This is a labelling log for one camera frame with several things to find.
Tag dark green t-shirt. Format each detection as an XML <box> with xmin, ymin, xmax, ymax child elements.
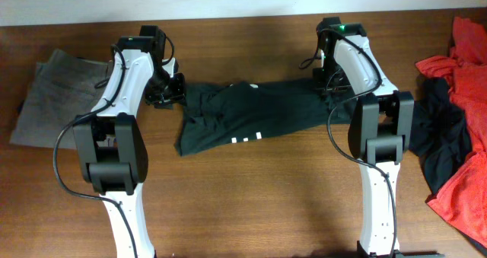
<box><xmin>175</xmin><ymin>78</ymin><xmax>355</xmax><ymax>156</ymax></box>

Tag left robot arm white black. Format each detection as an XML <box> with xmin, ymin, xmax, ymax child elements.
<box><xmin>72</xmin><ymin>25</ymin><xmax>186</xmax><ymax>258</ymax></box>

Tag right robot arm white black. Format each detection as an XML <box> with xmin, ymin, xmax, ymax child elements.
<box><xmin>315</xmin><ymin>17</ymin><xmax>414</xmax><ymax>257</ymax></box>

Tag folded grey shorts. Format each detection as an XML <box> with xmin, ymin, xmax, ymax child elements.
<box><xmin>9</xmin><ymin>49</ymin><xmax>112</xmax><ymax>148</ymax></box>

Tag black garment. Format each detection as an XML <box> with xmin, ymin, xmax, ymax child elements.
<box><xmin>409</xmin><ymin>78</ymin><xmax>473</xmax><ymax>194</ymax></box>

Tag red t-shirt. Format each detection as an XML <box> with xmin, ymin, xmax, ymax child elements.
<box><xmin>415</xmin><ymin>17</ymin><xmax>486</xmax><ymax>249</ymax></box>

